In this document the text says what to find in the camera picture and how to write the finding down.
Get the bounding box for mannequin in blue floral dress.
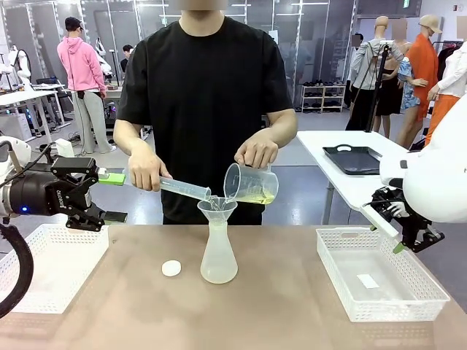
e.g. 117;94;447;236
395;42;428;147

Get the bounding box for person's right forearm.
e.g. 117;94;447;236
112;118;160;165

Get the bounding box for white office desk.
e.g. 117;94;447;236
0;89;66;145

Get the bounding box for seated person in black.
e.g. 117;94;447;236
120;44;135;74

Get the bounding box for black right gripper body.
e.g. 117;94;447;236
379;188;446;253

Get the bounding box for white paper label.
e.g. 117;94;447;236
356;273;380;289

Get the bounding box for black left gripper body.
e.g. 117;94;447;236
9;171;92;217

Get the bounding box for translucent plastic funnel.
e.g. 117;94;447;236
196;196;239;229

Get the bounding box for thin black cable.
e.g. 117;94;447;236
0;141;55;190

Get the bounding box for clear plastic graduated cylinder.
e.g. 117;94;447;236
123;171;212;201

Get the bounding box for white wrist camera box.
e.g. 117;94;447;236
54;139;76;158

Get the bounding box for person in pink hoodie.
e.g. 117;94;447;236
57;16;115;155

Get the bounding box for white round flask cap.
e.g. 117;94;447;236
161;260;182;277

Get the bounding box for mannequin in black dress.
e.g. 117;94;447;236
374;17;406;139

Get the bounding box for person's right hand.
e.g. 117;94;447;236
128;148;173;193

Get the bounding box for white perforated plastic basket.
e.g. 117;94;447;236
0;224;110;315
315;226;452;324

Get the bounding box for black corrugated cable hose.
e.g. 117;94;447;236
0;222;34;319

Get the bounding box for mannequin in grey shirt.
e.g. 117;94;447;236
349;16;404;132

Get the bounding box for translucent conical plastic flask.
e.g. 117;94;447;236
199;221;239;284

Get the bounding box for white humanoid robot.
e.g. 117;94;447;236
7;45;34;90

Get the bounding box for clear plastic measuring cup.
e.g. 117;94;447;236
223;163;280;206

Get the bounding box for black tripod stand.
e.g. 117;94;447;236
364;40;395;133

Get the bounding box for person in black t-shirt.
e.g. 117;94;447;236
116;0;295;225

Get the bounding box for mannequin white jacket orange trousers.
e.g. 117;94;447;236
425;39;467;147

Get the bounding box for white side table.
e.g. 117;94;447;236
296;130;412;238

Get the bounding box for mannequin in orange with cap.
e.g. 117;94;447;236
404;14;443;121

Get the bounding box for black plastic tray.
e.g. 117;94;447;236
323;144;383;176

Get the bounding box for white workbench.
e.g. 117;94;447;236
104;85;124;121

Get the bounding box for person's left forearm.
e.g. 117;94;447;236
251;107;299;154

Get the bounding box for person's left hand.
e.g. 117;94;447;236
233;139;281;170

